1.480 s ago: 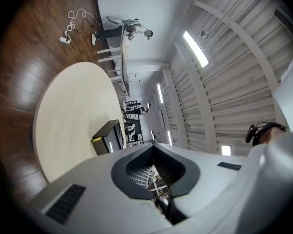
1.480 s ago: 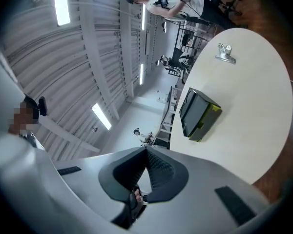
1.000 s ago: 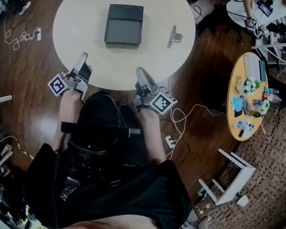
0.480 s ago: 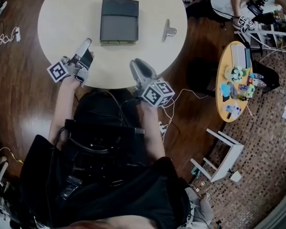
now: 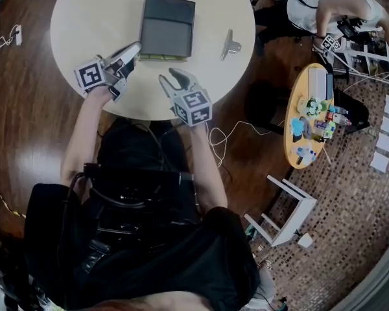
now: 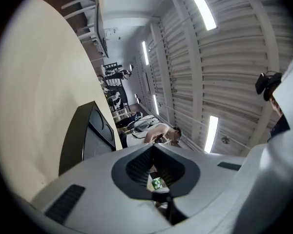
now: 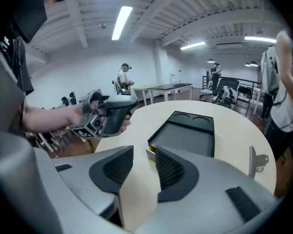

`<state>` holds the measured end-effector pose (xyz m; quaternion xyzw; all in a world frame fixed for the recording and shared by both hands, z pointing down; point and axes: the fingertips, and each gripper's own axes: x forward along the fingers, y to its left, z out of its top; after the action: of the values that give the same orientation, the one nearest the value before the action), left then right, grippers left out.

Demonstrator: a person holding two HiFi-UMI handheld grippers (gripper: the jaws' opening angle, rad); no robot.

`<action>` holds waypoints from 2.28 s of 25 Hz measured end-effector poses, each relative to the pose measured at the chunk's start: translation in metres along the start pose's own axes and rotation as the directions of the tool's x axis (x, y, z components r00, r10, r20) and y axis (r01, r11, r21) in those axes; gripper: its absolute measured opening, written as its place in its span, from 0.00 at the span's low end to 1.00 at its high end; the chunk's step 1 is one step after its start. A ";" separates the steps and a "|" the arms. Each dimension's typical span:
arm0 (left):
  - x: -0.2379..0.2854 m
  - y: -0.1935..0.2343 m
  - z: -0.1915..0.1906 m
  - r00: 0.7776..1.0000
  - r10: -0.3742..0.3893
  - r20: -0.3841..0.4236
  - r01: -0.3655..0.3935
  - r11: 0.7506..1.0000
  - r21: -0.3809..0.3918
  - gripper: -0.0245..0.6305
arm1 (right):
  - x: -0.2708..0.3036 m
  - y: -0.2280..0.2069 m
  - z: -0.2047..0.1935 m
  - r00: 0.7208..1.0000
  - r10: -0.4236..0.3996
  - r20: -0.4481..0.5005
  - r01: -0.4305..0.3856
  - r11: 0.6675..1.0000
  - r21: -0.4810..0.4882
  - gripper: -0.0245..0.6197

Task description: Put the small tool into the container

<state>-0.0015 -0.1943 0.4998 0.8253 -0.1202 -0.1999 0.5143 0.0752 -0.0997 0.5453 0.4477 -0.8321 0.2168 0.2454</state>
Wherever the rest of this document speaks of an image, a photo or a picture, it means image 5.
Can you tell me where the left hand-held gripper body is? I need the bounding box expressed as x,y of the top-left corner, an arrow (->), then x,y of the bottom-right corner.
73,55 -> 129,103

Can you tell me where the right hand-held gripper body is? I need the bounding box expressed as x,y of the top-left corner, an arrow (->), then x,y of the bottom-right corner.
170,81 -> 213,128

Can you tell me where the dark grey drawer box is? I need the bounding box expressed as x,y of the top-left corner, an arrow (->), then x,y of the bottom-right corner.
138,0 -> 196,62

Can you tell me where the silver metal clip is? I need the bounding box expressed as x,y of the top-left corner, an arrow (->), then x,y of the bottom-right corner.
219,29 -> 242,62

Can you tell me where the person's left forearm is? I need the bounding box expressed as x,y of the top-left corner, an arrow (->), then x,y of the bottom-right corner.
60,87 -> 113,189

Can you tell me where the person's right forearm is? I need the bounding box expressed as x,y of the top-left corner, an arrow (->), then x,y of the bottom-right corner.
188,123 -> 230,214

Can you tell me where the black stool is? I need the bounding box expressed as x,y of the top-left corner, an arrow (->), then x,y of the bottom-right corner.
246,81 -> 291,135

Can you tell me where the black chest-mounted rig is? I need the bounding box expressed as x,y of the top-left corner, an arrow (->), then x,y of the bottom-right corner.
82,162 -> 200,249

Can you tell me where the blue cloth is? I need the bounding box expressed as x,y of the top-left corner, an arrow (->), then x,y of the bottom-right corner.
290,117 -> 307,137

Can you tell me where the yellow oval side table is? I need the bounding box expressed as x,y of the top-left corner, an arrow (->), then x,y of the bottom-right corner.
283,62 -> 335,170

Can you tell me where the grey cloth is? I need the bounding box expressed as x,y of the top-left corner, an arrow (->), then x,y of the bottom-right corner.
300,118 -> 314,139

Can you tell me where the green white potted plant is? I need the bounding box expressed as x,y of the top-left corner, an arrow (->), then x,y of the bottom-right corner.
297,96 -> 331,117

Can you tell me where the clear bottle with blue label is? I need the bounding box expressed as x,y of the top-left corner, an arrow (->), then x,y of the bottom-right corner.
296,146 -> 317,161

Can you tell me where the white box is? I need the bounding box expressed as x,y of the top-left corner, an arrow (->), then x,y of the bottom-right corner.
307,67 -> 328,100

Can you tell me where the teal book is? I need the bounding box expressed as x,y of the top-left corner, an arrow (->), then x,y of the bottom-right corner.
325,73 -> 335,100

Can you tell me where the green packet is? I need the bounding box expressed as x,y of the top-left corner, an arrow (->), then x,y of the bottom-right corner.
322,121 -> 337,139

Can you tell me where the white stool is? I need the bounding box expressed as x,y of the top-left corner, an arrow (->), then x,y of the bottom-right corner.
244,174 -> 318,248

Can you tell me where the black bag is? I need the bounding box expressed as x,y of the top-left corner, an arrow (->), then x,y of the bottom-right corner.
333,89 -> 370,134

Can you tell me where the person's black clothed body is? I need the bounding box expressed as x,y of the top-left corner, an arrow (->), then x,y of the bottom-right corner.
24,117 -> 260,311

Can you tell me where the white rack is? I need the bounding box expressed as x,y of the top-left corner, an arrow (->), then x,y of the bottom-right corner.
330,37 -> 389,84

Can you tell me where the long white cable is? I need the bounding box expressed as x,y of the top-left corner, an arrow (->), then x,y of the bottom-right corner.
206,120 -> 286,167

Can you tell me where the coiled white cable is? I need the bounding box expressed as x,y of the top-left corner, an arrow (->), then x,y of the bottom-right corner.
0,26 -> 19,63

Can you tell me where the yellow black striped cable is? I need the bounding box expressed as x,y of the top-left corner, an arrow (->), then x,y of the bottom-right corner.
6,205 -> 27,218

